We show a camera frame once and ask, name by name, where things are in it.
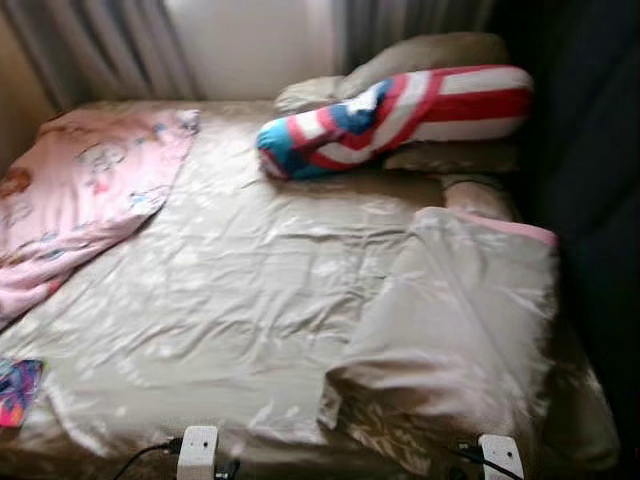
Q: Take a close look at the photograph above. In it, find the bed with beige floral sheet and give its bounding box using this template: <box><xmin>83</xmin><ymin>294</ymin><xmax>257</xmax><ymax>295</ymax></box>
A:
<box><xmin>0</xmin><ymin>98</ymin><xmax>621</xmax><ymax>480</ymax></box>

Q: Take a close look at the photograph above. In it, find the pink cartoon bear quilt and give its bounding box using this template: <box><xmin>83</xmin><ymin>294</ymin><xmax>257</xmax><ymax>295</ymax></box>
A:
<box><xmin>0</xmin><ymin>108</ymin><xmax>201</xmax><ymax>326</ymax></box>

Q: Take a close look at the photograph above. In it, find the red white blue striped bolster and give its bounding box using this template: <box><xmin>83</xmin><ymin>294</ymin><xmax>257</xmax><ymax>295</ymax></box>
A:
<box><xmin>256</xmin><ymin>65</ymin><xmax>534</xmax><ymax>181</ymax></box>

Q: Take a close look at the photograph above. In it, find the grey beige pillow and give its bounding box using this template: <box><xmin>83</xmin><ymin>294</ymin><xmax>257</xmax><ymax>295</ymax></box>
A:
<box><xmin>275</xmin><ymin>32</ymin><xmax>511</xmax><ymax>113</ymax></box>

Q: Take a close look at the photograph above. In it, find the colourful comic book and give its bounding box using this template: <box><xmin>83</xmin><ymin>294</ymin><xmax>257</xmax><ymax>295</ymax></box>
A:
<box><xmin>0</xmin><ymin>358</ymin><xmax>45</xmax><ymax>429</ymax></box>

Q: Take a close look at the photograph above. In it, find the small beige floral pillow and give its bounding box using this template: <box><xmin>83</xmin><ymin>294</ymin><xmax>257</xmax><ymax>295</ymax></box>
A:
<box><xmin>440</xmin><ymin>175</ymin><xmax>516</xmax><ymax>221</ymax></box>

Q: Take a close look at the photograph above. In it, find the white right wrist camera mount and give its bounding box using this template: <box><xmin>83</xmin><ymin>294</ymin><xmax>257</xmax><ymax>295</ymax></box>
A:
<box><xmin>478</xmin><ymin>434</ymin><xmax>525</xmax><ymax>480</ymax></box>

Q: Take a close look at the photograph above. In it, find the folded beige quilt pink edge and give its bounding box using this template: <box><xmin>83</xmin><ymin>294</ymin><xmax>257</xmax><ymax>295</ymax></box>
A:
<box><xmin>318</xmin><ymin>207</ymin><xmax>558</xmax><ymax>471</ymax></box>

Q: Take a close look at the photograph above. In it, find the flat beige floral pillow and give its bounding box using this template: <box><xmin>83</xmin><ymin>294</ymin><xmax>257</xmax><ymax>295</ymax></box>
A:
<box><xmin>385</xmin><ymin>140</ymin><xmax>521</xmax><ymax>176</ymax></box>

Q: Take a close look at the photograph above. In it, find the grey curtain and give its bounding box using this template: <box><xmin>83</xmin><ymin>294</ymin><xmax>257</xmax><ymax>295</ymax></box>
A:
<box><xmin>335</xmin><ymin>0</ymin><xmax>496</xmax><ymax>76</ymax></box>
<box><xmin>0</xmin><ymin>0</ymin><xmax>196</xmax><ymax>111</ymax></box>

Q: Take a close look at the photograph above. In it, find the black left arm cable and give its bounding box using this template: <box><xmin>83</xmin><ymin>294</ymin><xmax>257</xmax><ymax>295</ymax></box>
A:
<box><xmin>110</xmin><ymin>437</ymin><xmax>183</xmax><ymax>480</ymax></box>

